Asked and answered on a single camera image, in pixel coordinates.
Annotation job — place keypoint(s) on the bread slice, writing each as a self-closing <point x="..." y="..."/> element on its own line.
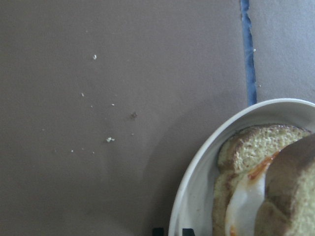
<point x="289" y="205"/>
<point x="241" y="153"/>

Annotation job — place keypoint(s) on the fried egg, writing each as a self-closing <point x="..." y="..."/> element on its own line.
<point x="246" y="200"/>

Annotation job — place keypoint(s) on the white round plate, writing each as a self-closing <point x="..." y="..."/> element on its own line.
<point x="192" y="209"/>

